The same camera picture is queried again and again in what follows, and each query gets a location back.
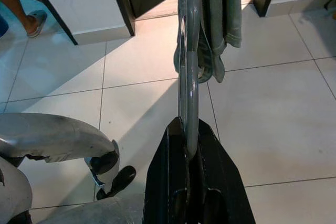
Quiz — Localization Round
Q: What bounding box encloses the olive shorts lettered waistband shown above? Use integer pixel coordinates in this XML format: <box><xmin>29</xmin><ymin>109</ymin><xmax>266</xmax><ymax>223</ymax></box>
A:
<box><xmin>173</xmin><ymin>0</ymin><xmax>243</xmax><ymax>83</ymax></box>

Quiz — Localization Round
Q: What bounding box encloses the grey slipper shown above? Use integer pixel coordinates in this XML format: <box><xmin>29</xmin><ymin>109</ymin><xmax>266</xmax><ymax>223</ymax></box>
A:
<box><xmin>26</xmin><ymin>9</ymin><xmax>48</xmax><ymax>38</ymax></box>

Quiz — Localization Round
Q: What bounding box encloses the blue round container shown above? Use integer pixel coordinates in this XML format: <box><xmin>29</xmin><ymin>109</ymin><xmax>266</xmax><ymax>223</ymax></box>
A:
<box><xmin>0</xmin><ymin>15</ymin><xmax>8</xmax><ymax>38</ymax></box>

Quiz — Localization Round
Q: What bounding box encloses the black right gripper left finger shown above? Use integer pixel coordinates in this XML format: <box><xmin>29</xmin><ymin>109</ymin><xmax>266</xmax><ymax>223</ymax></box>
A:
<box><xmin>143</xmin><ymin>115</ymin><xmax>190</xmax><ymax>224</ymax></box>

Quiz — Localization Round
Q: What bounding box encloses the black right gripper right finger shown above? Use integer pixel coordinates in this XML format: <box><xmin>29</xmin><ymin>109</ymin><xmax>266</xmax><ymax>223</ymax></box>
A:
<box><xmin>193</xmin><ymin>118</ymin><xmax>256</xmax><ymax>224</ymax></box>

